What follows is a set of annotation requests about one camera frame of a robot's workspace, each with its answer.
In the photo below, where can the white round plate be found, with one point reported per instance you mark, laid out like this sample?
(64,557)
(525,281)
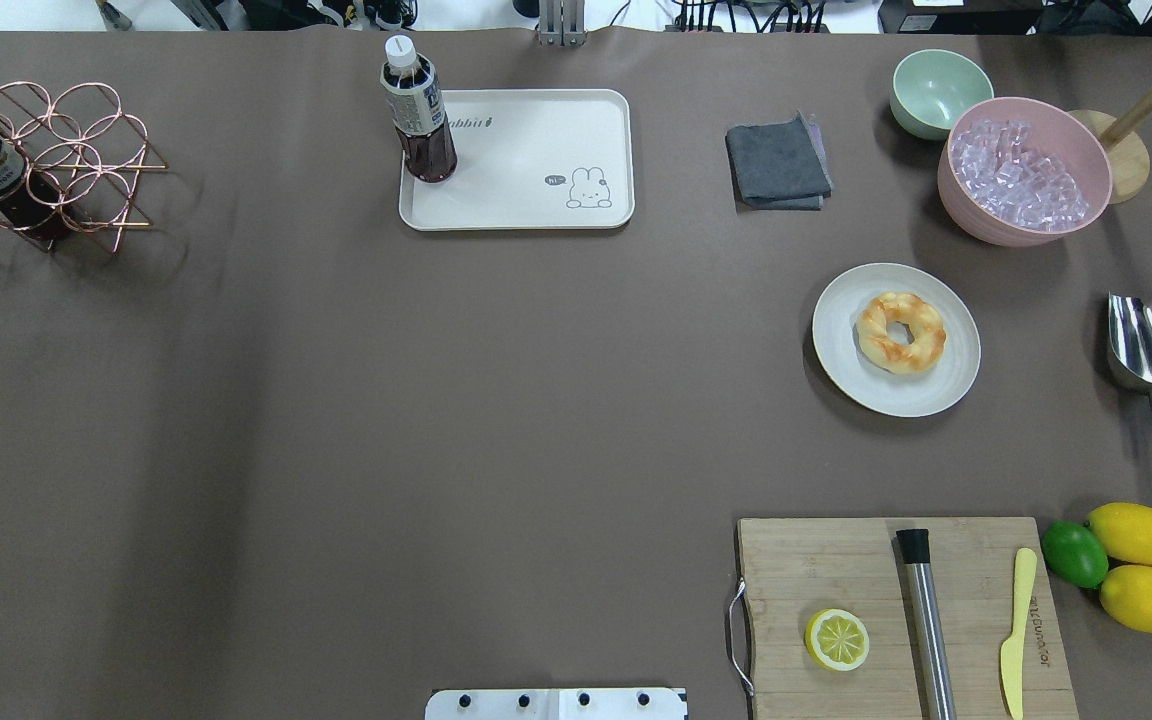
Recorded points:
(909,395)

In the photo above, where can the glazed donut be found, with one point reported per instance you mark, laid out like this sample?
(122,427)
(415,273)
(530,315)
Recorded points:
(928,335)

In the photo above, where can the cream rabbit tray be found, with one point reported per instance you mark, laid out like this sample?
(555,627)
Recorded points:
(530,159)

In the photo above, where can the tea bottle on tray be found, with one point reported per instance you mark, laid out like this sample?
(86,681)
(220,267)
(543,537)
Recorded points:
(414,97)

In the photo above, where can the grey folded cloth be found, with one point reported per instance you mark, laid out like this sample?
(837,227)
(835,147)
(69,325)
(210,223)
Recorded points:
(781,166)

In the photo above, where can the bamboo cutting board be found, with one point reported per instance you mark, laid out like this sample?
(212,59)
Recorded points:
(796,567)

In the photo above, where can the lemon half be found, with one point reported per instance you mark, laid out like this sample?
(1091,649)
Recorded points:
(837,640)

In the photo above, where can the mint green bowl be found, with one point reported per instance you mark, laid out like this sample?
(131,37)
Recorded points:
(932,88)

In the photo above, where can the clear ice cubes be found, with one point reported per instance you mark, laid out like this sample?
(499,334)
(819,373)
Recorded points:
(1014,182)

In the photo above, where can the pink bowl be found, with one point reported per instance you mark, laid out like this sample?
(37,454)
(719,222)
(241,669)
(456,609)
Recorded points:
(1053,131)

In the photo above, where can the steel muddler black tip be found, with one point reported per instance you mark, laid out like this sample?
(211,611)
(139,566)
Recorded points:
(915,551)

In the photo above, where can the yellow plastic knife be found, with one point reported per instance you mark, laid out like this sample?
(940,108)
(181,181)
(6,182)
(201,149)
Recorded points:
(1012,649)

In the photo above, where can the green lime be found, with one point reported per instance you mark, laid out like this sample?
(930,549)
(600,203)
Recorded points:
(1074,554)

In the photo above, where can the upper yellow lemon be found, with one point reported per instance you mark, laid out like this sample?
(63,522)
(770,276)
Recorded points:
(1124,529)

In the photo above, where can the yellow lemon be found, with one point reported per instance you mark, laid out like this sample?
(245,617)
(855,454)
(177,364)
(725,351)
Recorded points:
(1126,595)
(1124,529)

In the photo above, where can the wooden stand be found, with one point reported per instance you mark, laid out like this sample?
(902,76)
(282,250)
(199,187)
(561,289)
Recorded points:
(1126,153)

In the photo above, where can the lower yellow lemon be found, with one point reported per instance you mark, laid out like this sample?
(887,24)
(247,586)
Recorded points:
(1126,595)

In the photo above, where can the aluminium camera post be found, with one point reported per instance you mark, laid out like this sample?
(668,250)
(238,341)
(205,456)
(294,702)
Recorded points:
(561,23)

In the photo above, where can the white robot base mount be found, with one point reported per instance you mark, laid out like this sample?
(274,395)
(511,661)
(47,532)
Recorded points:
(559,703)

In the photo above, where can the copper wire bottle rack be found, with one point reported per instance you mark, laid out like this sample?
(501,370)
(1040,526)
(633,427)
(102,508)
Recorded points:
(86,157)

